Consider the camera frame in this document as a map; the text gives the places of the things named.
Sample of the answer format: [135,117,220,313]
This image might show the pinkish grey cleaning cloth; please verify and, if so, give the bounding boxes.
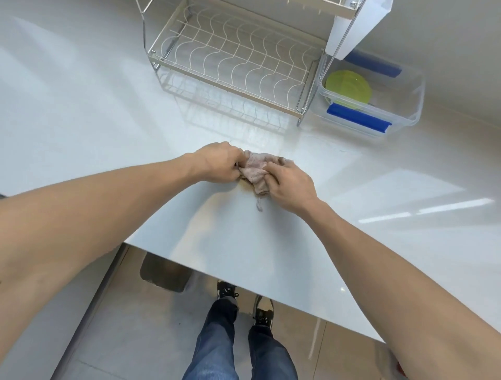
[236,150,294,212]

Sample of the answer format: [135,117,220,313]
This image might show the person's left forearm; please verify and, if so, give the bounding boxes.
[0,152,204,363]

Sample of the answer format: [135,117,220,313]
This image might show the person's right forearm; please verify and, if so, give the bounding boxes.
[309,199,501,380]

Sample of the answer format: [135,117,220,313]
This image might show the person's left hand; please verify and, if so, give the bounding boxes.
[192,141,249,185]

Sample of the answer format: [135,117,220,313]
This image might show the person's right black sneaker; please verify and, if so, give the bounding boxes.
[252,295,275,328]

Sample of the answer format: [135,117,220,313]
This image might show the person's blue jeans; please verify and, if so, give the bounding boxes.
[182,297,298,380]

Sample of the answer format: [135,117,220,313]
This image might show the clear plastic container blue handles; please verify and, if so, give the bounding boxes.
[316,46,426,138]

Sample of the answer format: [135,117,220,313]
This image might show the person's left black sneaker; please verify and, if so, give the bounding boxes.
[216,281,240,302]

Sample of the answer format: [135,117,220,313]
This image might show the white plastic utensil holder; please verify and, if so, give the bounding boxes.
[325,0,394,62]

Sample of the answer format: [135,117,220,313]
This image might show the person's right hand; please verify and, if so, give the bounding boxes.
[262,158,328,218]

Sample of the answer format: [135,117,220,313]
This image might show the silver wire dish rack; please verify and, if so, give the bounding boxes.
[135,0,367,127]

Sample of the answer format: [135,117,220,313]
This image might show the person's black sneaker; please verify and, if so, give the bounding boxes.
[252,295,275,328]
[216,281,240,302]

